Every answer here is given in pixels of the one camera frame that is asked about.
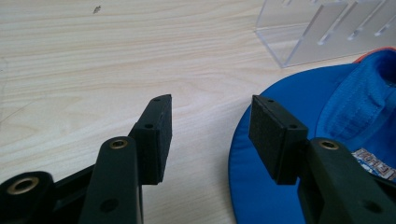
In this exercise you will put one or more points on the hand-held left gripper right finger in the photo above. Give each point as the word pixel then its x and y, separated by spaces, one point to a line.
pixel 274 140

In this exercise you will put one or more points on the clear acrylic rack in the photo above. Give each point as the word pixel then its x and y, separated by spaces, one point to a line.
pixel 280 21

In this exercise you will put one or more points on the blue cap with orange trim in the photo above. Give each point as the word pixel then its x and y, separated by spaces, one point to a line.
pixel 264 199

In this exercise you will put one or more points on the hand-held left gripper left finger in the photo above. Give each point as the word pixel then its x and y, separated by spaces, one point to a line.
pixel 154 140

